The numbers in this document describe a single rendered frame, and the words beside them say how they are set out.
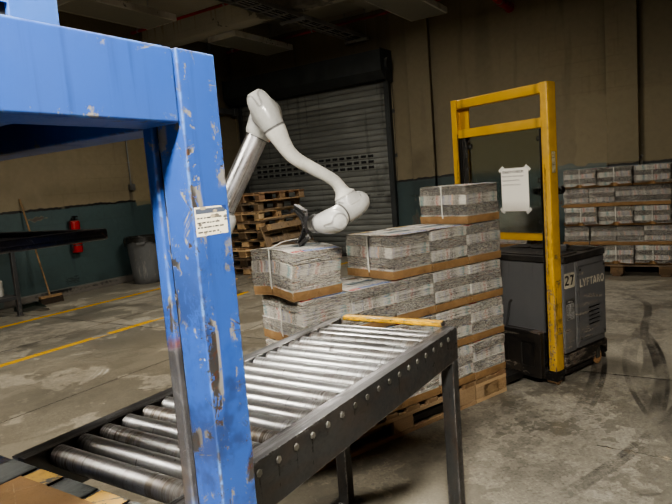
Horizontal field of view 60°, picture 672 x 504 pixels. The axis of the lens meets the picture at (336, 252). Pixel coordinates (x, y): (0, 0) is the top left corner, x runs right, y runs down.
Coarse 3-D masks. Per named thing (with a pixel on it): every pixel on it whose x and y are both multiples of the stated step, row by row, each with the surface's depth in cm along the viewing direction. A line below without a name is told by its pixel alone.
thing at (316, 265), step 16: (288, 256) 265; (304, 256) 266; (320, 256) 272; (336, 256) 278; (288, 272) 266; (304, 272) 268; (320, 272) 274; (336, 272) 280; (288, 288) 268; (304, 288) 269
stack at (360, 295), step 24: (360, 288) 290; (384, 288) 298; (408, 288) 308; (432, 288) 320; (456, 288) 331; (264, 312) 298; (288, 312) 278; (312, 312) 272; (336, 312) 280; (360, 312) 289; (384, 312) 299; (408, 312) 309; (456, 312) 332; (432, 384) 323; (408, 408) 312; (408, 432) 313
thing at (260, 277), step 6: (276, 246) 291; (252, 252) 291; (258, 252) 286; (264, 252) 282; (252, 258) 292; (258, 258) 287; (264, 258) 283; (252, 264) 293; (258, 264) 288; (264, 264) 283; (252, 270) 294; (258, 270) 289; (264, 270) 284; (258, 276) 288; (264, 276) 284; (258, 282) 289; (264, 282) 284
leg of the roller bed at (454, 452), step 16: (448, 368) 213; (448, 384) 214; (448, 400) 215; (448, 416) 216; (448, 432) 216; (448, 448) 218; (448, 464) 218; (448, 480) 219; (448, 496) 220; (464, 496) 221
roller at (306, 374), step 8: (248, 368) 187; (256, 368) 186; (264, 368) 184; (272, 368) 183; (280, 368) 182; (288, 368) 181; (296, 376) 177; (304, 376) 175; (312, 376) 174; (320, 376) 173; (328, 376) 171; (336, 376) 170; (344, 376) 169; (352, 376) 169; (352, 384) 166
